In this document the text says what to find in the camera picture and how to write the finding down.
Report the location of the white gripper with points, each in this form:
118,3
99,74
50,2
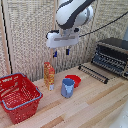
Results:
62,40

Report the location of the black toaster oven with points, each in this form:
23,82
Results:
111,55

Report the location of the red bowl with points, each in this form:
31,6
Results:
76,80

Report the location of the blue mug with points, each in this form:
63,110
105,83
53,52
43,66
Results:
67,88

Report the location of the orange carton box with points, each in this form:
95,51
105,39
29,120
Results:
49,76

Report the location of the red plastic shopping basket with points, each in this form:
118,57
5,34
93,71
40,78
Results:
20,96

